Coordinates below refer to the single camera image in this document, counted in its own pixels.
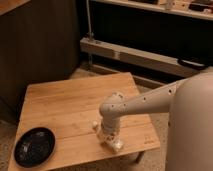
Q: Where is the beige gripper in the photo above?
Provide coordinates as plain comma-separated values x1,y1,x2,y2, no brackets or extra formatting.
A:
97,118,120,142

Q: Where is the white plastic bottle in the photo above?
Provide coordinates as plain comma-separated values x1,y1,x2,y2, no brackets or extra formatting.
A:
92,121,124,153

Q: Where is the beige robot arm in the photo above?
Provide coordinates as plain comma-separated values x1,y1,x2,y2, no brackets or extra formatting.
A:
98,72,213,171

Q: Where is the black ceramic bowl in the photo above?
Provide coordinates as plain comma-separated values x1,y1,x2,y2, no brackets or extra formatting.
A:
14,127,56,168

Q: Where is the wooden table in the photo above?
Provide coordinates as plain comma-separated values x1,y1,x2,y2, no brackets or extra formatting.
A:
7,71,161,171

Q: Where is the grey metal beam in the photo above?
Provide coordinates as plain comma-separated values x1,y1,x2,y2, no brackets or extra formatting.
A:
80,37,213,77

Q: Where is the metal pole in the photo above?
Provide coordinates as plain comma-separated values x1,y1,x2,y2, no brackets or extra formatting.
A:
86,0,93,41

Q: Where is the wooden shelf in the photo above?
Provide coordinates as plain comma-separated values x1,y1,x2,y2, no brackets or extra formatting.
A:
92,0,213,21

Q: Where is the wooden corner cabinet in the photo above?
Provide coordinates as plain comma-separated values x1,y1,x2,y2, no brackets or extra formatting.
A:
0,0,30,15

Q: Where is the black handle object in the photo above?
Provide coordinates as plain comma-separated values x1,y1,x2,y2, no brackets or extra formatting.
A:
177,59,208,70

